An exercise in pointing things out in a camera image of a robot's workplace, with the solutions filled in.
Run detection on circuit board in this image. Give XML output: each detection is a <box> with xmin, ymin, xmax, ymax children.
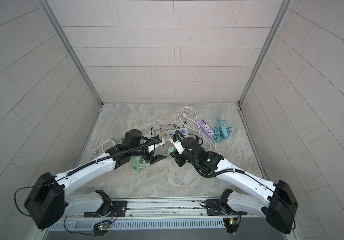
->
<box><xmin>223</xmin><ymin>218</ymin><xmax>240</xmax><ymax>234</ymax></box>
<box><xmin>93</xmin><ymin>221</ymin><xmax>111</xmax><ymax>231</ymax></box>

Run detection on light green cube charger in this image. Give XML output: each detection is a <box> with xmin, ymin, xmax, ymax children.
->
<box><xmin>168</xmin><ymin>147</ymin><xmax>176</xmax><ymax>158</ymax></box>

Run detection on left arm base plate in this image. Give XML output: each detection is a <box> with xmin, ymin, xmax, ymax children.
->
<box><xmin>83</xmin><ymin>201</ymin><xmax>128</xmax><ymax>218</ymax></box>

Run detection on left circuit board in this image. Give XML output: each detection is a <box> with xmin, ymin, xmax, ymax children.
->
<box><xmin>93</xmin><ymin>221</ymin><xmax>111</xmax><ymax>231</ymax></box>

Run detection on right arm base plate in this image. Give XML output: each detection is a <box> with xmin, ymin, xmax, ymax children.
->
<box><xmin>200</xmin><ymin>199</ymin><xmax>248</xmax><ymax>216</ymax></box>

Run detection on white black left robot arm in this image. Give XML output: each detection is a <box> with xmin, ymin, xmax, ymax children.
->
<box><xmin>24</xmin><ymin>130</ymin><xmax>166</xmax><ymax>230</ymax></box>

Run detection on right circuit board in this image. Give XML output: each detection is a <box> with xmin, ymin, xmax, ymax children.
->
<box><xmin>223</xmin><ymin>218</ymin><xmax>240</xmax><ymax>234</ymax></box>

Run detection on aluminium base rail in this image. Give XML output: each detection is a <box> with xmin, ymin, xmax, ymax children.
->
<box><xmin>38</xmin><ymin>195</ymin><xmax>291</xmax><ymax>222</ymax></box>

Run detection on thick white power cord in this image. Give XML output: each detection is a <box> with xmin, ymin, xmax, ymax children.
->
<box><xmin>92</xmin><ymin>139</ymin><xmax>117</xmax><ymax>154</ymax></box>

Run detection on white multicolour power strip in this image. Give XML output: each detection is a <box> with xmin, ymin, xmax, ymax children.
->
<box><xmin>149</xmin><ymin>128</ymin><xmax>190</xmax><ymax>140</ymax></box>

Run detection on thin black cable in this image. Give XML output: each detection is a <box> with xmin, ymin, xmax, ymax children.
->
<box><xmin>150</xmin><ymin>120</ymin><xmax>188</xmax><ymax>134</ymax></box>

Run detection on teal charger lower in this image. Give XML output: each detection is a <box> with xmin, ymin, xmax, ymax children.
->
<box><xmin>220</xmin><ymin>132</ymin><xmax>230</xmax><ymax>139</ymax></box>

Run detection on teal charger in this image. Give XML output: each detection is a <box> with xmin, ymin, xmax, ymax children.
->
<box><xmin>220</xmin><ymin>132</ymin><xmax>230</xmax><ymax>139</ymax></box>
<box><xmin>219</xmin><ymin>126</ymin><xmax>231</xmax><ymax>133</ymax></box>

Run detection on teal charger upper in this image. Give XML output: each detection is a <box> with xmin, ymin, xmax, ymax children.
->
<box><xmin>219</xmin><ymin>126</ymin><xmax>231</xmax><ymax>133</ymax></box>

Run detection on light green cable bundle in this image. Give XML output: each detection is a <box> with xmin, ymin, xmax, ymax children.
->
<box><xmin>117</xmin><ymin>136</ymin><xmax>152</xmax><ymax>173</ymax></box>

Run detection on purple power strip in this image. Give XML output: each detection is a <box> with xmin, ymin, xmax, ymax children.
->
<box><xmin>198</xmin><ymin>119</ymin><xmax>215</xmax><ymax>139</ymax></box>

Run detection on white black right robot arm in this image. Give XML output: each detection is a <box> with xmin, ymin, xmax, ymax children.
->
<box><xmin>170</xmin><ymin>130</ymin><xmax>298</xmax><ymax>234</ymax></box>

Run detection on light green charger block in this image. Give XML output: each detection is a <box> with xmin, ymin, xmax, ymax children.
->
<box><xmin>134</xmin><ymin>157</ymin><xmax>143</xmax><ymax>165</ymax></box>

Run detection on teal cable bundle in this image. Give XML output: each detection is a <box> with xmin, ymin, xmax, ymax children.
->
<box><xmin>212</xmin><ymin>116</ymin><xmax>237</xmax><ymax>143</ymax></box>

